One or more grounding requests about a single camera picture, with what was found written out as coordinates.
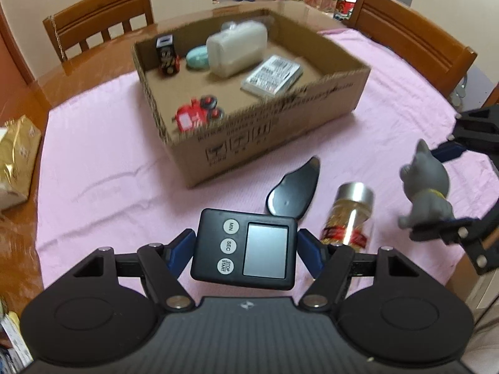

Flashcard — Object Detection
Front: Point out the wooden chair right side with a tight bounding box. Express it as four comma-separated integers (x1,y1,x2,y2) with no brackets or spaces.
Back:
348,0,477,97

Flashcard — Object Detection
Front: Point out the wooden chair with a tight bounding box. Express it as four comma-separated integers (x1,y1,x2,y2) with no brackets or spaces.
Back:
348,0,477,97
42,0,154,63

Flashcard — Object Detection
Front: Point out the black teardrop-shaped device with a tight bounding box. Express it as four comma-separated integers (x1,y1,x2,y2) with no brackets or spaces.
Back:
266,156,321,220

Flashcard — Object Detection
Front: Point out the grey cat figurine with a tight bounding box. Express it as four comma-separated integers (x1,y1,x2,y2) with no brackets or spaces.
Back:
398,139,454,230

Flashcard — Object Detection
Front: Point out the pink tablecloth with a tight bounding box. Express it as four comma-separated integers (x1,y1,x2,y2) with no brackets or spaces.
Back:
36,30,463,285

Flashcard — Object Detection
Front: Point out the wooden chair far side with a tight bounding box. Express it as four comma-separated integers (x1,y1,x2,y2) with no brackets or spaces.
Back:
42,0,154,63

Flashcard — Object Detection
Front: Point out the open cardboard box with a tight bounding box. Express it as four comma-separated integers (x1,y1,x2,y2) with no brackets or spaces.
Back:
132,1,371,187

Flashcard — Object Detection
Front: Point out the capsule bottle silver cap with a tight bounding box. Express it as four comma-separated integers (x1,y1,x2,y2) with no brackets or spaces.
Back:
320,181,375,252

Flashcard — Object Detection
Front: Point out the black digital timer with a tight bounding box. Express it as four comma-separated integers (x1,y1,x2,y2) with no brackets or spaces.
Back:
190,209,298,290

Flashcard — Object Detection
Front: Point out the teal oval case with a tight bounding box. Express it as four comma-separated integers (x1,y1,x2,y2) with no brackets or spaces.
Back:
185,45,210,70

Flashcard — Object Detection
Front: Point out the gold foil tissue pack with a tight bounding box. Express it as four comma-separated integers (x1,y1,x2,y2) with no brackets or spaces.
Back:
0,115,41,210

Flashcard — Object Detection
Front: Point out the black toy train block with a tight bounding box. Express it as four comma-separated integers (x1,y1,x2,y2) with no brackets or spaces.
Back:
156,35,180,76

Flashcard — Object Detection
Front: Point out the red toy fire truck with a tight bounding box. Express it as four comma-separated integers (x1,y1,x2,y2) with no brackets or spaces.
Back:
172,95,225,132

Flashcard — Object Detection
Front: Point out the white medical bottle green label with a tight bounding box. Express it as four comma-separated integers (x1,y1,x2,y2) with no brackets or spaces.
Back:
206,20,268,78

